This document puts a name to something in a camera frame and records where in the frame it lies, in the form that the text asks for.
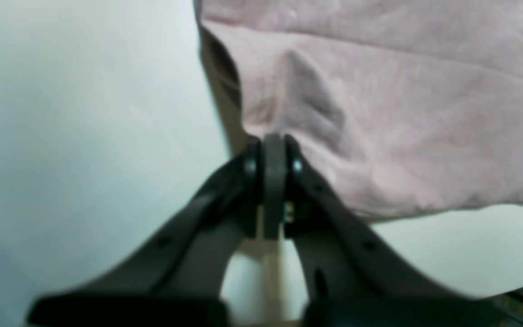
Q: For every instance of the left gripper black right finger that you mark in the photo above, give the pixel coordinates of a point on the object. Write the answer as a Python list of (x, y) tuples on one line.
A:
[(353, 277)]

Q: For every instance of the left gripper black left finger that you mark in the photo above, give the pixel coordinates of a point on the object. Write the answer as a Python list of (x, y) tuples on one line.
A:
[(175, 278)]

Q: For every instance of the mauve t-shirt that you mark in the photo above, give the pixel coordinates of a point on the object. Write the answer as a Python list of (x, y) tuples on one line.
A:
[(406, 107)]

